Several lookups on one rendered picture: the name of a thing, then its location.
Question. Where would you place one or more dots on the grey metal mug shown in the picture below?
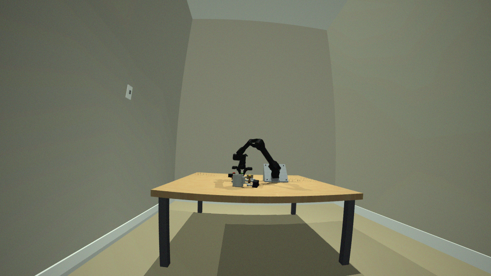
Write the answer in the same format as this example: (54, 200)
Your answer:
(238, 180)

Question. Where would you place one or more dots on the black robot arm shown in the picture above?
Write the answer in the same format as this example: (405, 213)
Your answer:
(260, 145)

